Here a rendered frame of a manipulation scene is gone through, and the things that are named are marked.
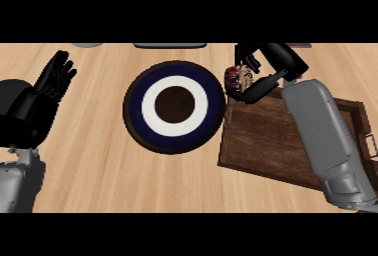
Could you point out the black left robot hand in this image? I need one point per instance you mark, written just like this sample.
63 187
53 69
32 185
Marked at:
35 100

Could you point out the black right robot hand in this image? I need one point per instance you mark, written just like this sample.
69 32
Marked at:
276 66

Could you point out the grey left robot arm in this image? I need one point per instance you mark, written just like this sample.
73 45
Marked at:
17 180

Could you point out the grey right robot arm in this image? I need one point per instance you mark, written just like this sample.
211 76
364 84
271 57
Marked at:
326 140

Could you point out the brown wooden tray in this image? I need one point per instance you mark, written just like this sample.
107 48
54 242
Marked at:
267 140

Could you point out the blue and white round plate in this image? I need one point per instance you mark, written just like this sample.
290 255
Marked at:
175 107

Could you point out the dark brown flat object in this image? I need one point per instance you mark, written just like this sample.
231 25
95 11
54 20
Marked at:
299 45

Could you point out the pale grey round object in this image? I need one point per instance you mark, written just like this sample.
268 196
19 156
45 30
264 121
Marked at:
88 44

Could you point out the dark grey flat appliance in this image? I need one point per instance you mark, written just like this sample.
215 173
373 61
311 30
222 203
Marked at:
171 45

